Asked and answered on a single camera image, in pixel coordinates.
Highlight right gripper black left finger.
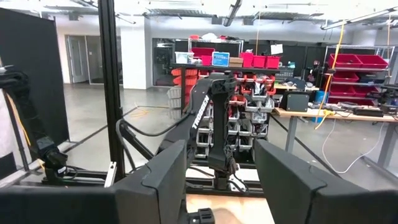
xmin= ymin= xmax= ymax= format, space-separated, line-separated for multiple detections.
xmin=0 ymin=139 xmax=187 ymax=224

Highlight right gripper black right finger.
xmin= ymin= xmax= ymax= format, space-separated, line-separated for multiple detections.
xmin=254 ymin=139 xmax=398 ymax=224

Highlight wooden work table grey legs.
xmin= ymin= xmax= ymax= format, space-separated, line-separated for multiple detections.
xmin=273 ymin=107 xmax=398 ymax=170

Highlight black box on table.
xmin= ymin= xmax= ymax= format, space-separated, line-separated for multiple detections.
xmin=279 ymin=90 xmax=310 ymax=113

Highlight blue bucket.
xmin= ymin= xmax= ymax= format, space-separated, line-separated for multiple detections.
xmin=313 ymin=90 xmax=330 ymax=105

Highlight black shelf rack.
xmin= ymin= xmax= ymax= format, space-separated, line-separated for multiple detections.
xmin=170 ymin=63 xmax=280 ymax=118

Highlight flat black device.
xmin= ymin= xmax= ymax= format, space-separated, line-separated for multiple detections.
xmin=353 ymin=107 xmax=385 ymax=118

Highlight orange storage bin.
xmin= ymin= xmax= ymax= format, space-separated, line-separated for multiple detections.
xmin=171 ymin=68 xmax=200 ymax=78
xmin=172 ymin=76 xmax=198 ymax=87

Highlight large red bin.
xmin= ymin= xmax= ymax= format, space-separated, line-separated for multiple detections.
xmin=328 ymin=53 xmax=363 ymax=68
xmin=356 ymin=55 xmax=389 ymax=69
xmin=331 ymin=71 xmax=360 ymax=83

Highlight clear plastic storage box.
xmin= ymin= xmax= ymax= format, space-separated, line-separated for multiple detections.
xmin=175 ymin=51 xmax=195 ymax=65

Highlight white paper sign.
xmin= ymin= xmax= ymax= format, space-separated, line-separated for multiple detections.
xmin=270 ymin=43 xmax=284 ymax=56

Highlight blue labelled box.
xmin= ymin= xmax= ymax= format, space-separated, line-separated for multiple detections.
xmin=211 ymin=51 xmax=231 ymax=67

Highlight wide red bin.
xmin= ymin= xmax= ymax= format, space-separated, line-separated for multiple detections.
xmin=191 ymin=47 xmax=215 ymax=58

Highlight long ceiling light bar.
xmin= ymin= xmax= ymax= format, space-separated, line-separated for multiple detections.
xmin=320 ymin=6 xmax=398 ymax=31

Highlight black partition panel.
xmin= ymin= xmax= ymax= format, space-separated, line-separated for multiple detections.
xmin=0 ymin=7 xmax=70 ymax=175

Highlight white floor cable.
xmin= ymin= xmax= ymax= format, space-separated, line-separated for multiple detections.
xmin=322 ymin=119 xmax=386 ymax=175

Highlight silver aluminium bracket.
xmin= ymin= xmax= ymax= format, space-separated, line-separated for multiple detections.
xmin=104 ymin=161 xmax=118 ymax=189

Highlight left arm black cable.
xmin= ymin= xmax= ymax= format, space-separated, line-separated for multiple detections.
xmin=115 ymin=112 xmax=191 ymax=172

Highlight thin yellow cable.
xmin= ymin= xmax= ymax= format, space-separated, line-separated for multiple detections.
xmin=129 ymin=105 xmax=153 ymax=118

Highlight hanging yellow cable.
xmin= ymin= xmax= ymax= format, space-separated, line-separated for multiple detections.
xmin=314 ymin=23 xmax=346 ymax=131

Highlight white wire basket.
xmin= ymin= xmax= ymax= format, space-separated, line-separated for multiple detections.
xmin=166 ymin=86 xmax=183 ymax=109

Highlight black cable-wrapped stand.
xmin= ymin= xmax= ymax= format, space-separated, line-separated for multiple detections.
xmin=0 ymin=67 xmax=68 ymax=187

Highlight black aluminium frame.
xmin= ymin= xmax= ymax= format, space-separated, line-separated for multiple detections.
xmin=18 ymin=0 xmax=268 ymax=197

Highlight chrome wire shelving rack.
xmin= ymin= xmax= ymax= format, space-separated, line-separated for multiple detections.
xmin=323 ymin=44 xmax=396 ymax=108

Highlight glass door grey frame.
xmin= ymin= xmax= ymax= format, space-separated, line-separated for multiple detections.
xmin=65 ymin=34 xmax=91 ymax=85

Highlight black ceiling rail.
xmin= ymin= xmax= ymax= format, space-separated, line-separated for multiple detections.
xmin=223 ymin=0 xmax=243 ymax=27

